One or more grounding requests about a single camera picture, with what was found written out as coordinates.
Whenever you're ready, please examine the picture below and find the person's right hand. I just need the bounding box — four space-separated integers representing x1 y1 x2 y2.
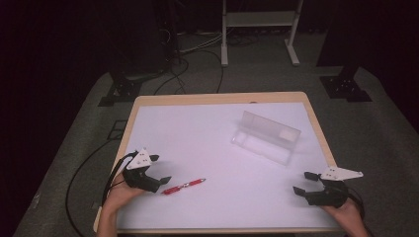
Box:
320 200 366 228

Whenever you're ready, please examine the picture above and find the black floor cable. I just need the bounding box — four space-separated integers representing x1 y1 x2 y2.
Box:
153 48 225 96

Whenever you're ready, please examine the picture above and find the white floor cable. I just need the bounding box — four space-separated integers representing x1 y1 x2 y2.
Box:
177 32 225 55

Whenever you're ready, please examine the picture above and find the clear plastic pencil case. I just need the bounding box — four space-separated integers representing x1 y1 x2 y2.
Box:
230 110 302 167

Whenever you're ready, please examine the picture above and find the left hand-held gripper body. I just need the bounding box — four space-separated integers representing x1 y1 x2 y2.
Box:
123 147 163 194

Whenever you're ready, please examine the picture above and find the white table mat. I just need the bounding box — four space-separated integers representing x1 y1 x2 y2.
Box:
116 102 338 230

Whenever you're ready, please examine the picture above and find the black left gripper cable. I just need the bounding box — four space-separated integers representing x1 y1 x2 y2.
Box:
64 139 140 237

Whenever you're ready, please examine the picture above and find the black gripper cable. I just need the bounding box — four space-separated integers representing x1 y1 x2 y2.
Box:
345 192 368 221
64 139 140 237

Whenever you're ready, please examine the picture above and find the red pen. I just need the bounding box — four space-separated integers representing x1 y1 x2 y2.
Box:
160 178 207 196

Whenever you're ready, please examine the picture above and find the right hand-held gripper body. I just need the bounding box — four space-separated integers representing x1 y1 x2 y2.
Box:
304 166 365 209

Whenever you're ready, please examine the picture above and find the black stand base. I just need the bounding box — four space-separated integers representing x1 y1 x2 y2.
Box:
97 70 143 108
318 64 374 104

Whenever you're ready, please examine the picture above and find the white metal stand frame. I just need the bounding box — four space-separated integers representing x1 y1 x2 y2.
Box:
220 0 304 68

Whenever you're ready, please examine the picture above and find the wooden table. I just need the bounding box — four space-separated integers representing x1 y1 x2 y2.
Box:
92 91 342 235

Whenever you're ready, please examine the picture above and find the person's left hand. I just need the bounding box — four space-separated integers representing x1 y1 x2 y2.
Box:
103 173 146 213

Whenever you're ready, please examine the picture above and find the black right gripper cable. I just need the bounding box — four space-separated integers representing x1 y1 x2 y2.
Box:
345 192 368 221

